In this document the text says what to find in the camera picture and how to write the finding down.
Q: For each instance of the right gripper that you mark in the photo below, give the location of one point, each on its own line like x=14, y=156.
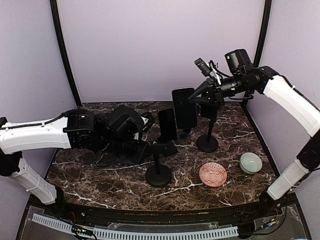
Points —
x=215, y=94

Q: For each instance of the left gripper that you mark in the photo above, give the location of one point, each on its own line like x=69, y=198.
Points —
x=138, y=157

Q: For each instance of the black phone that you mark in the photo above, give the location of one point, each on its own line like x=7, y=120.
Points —
x=167, y=125
x=185, y=112

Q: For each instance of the purple phone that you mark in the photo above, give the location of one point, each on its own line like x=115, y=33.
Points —
x=208, y=111

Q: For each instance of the pole phone stand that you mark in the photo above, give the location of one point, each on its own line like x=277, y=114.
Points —
x=158, y=175
x=207, y=143

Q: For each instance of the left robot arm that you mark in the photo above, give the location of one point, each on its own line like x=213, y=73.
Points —
x=118, y=132

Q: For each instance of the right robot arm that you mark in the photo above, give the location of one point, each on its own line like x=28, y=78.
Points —
x=245, y=77

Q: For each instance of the black folding phone stand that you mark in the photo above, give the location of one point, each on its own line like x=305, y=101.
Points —
x=169, y=148

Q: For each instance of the pink patterned plate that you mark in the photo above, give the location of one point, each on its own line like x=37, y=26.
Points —
x=213, y=174

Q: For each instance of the pale green bowl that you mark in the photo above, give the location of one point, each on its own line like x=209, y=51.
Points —
x=250, y=163

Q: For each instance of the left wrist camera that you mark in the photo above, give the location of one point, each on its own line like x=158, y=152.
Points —
x=148, y=121

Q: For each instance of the white cable duct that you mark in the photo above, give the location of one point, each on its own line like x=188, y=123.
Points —
x=98, y=233

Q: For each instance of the left black frame post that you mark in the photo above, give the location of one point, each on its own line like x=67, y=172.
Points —
x=63, y=52

